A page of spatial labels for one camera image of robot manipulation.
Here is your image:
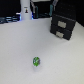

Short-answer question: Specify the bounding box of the green kcup pod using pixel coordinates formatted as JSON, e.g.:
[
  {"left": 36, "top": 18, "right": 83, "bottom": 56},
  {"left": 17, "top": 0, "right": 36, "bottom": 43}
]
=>
[{"left": 33, "top": 57, "right": 40, "bottom": 67}]

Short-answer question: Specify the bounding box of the black kcup holder drawer box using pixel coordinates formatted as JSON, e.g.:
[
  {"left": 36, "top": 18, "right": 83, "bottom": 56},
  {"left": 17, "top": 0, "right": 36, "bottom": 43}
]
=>
[{"left": 50, "top": 14, "right": 76, "bottom": 40}]

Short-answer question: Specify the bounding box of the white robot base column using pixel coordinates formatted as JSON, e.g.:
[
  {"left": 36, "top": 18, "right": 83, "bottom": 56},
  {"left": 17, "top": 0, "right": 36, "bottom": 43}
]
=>
[{"left": 20, "top": 0, "right": 32, "bottom": 20}]

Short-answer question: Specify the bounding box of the dark equipment with blue light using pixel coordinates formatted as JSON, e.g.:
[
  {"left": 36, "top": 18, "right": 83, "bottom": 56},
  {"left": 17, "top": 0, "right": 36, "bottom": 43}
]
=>
[{"left": 0, "top": 13, "right": 21, "bottom": 24}]

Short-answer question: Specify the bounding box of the black frame background equipment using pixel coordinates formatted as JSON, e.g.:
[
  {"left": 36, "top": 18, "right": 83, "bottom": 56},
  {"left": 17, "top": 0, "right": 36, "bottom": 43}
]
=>
[{"left": 30, "top": 0, "right": 58, "bottom": 19}]

